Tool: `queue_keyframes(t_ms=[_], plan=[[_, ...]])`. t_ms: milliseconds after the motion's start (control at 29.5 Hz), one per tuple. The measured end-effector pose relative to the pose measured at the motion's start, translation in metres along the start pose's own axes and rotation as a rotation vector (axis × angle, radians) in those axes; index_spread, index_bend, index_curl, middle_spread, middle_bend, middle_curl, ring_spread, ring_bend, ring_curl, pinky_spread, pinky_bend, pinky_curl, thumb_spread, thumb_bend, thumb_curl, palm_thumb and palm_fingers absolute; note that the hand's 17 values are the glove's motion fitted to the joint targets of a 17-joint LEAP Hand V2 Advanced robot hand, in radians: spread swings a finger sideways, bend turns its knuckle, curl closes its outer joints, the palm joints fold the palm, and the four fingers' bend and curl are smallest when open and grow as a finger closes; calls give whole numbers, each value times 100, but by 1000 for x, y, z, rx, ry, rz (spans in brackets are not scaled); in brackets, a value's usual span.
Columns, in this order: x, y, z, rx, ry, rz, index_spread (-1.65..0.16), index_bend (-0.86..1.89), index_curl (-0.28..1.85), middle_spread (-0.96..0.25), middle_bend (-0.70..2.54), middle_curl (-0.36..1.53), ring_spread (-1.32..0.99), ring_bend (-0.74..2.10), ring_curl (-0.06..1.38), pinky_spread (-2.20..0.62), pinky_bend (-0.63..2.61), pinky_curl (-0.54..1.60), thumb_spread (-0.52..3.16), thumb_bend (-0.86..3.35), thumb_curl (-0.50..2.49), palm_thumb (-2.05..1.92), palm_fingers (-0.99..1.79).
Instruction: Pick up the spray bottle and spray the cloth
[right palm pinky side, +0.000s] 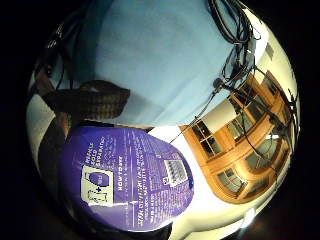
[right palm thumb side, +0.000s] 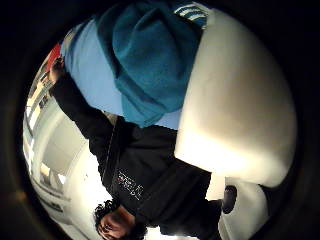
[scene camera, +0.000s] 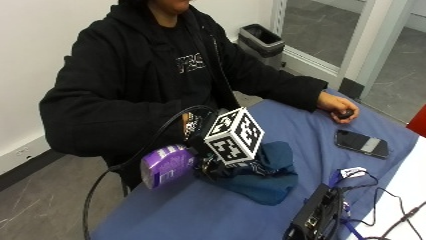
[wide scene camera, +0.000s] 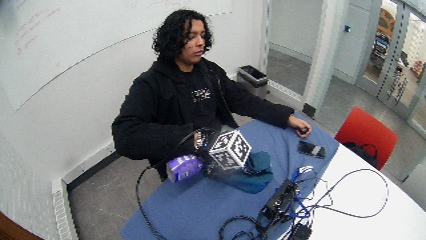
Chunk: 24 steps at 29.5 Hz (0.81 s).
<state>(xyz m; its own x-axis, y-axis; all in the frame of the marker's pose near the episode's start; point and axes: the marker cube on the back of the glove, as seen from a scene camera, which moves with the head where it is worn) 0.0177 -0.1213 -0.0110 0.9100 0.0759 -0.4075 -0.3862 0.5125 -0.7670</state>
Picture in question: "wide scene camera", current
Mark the teal cloth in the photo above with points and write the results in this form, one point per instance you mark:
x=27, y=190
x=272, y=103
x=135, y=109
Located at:
x=256, y=176

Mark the white cube with black markers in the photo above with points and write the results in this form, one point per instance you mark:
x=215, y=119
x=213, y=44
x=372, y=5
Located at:
x=230, y=150

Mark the black electronics box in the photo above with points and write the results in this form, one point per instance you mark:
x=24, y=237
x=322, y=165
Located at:
x=279, y=201

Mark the grey trash bin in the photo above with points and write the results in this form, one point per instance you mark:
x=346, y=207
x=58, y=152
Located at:
x=251, y=80

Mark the purple packet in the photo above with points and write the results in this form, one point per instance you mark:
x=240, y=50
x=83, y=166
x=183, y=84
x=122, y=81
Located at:
x=182, y=168

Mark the black bag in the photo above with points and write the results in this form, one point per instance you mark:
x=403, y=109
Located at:
x=360, y=151

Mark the black power adapter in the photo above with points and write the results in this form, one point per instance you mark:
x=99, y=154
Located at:
x=302, y=232

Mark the black phone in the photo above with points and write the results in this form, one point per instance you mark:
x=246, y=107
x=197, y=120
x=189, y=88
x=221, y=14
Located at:
x=311, y=149

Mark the whiteboard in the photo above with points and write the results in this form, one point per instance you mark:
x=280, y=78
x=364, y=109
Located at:
x=87, y=43

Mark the blue wall switch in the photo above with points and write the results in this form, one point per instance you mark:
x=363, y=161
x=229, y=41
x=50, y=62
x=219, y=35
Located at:
x=346, y=28

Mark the the person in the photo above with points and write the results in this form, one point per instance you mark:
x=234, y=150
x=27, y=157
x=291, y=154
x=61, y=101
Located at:
x=170, y=100

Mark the blue table cloth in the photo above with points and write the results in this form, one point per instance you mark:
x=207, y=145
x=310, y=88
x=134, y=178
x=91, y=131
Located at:
x=199, y=206

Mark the red chair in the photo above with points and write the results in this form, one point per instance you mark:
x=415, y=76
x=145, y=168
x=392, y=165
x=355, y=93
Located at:
x=367, y=131

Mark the small black object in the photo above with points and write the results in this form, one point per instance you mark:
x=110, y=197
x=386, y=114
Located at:
x=303, y=131

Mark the brown wooden furniture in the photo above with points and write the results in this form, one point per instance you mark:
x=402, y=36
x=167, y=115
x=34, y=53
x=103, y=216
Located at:
x=14, y=230

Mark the glass door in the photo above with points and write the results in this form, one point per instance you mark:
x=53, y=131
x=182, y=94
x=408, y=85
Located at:
x=399, y=60

